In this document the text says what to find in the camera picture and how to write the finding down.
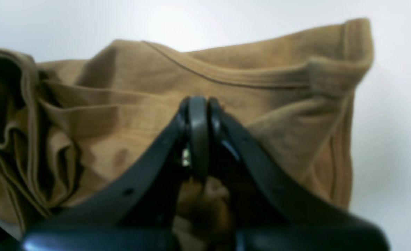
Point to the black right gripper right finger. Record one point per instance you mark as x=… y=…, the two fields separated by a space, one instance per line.
x=271 y=211

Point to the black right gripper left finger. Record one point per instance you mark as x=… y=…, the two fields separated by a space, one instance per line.
x=135 y=212

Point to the brown t-shirt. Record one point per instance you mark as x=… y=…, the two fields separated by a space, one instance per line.
x=70 y=127

